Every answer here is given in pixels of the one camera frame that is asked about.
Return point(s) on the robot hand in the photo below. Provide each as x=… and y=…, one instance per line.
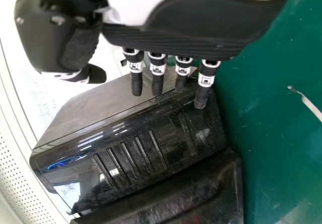
x=196, y=20

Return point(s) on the black oven with glass door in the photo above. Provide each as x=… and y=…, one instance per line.
x=141, y=138

